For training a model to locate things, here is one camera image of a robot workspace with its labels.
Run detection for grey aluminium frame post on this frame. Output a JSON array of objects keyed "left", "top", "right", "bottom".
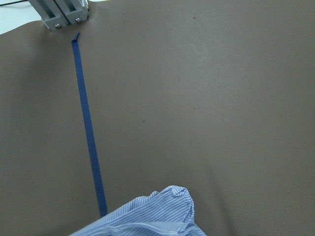
[{"left": 29, "top": 0, "right": 90, "bottom": 31}]

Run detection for light blue striped shirt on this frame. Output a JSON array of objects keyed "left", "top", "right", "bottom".
[{"left": 73, "top": 185, "right": 205, "bottom": 236}]

